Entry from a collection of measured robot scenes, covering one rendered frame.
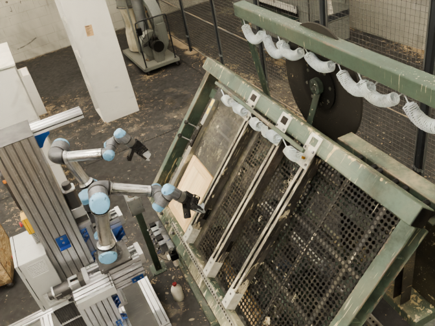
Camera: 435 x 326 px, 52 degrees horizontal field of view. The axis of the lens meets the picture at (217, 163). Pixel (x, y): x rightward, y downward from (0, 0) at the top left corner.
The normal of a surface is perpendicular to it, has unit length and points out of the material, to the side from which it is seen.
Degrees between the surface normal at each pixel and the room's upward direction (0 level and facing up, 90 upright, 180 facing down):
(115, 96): 90
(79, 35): 90
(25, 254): 0
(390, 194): 50
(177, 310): 0
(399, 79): 90
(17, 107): 90
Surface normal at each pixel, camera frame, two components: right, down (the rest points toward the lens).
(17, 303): -0.17, -0.80
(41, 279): 0.46, 0.45
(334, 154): -0.79, -0.23
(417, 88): -0.89, 0.37
